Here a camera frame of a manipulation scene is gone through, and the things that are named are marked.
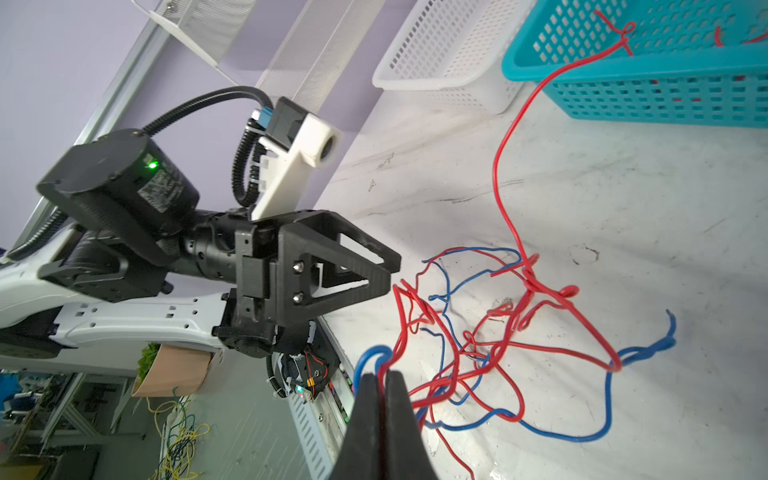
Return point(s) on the lower white mesh shelf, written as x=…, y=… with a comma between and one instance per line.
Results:
x=317, y=49

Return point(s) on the upper white mesh shelf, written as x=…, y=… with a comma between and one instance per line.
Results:
x=208, y=28

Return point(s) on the left white plastic basket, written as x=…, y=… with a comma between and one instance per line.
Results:
x=448, y=54

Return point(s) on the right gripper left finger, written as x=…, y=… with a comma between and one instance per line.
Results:
x=360, y=454

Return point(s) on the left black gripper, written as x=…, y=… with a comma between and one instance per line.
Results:
x=324, y=263

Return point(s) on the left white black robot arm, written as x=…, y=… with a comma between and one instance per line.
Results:
x=127, y=254

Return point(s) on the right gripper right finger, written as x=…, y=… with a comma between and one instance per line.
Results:
x=404, y=453

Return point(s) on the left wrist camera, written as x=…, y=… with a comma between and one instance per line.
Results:
x=297, y=143

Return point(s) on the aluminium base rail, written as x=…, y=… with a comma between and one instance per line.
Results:
x=317, y=385

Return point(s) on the white mesh shelf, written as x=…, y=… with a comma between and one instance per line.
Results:
x=208, y=28
x=317, y=49

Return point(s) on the teal plastic basket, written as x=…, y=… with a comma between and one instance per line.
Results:
x=670, y=62

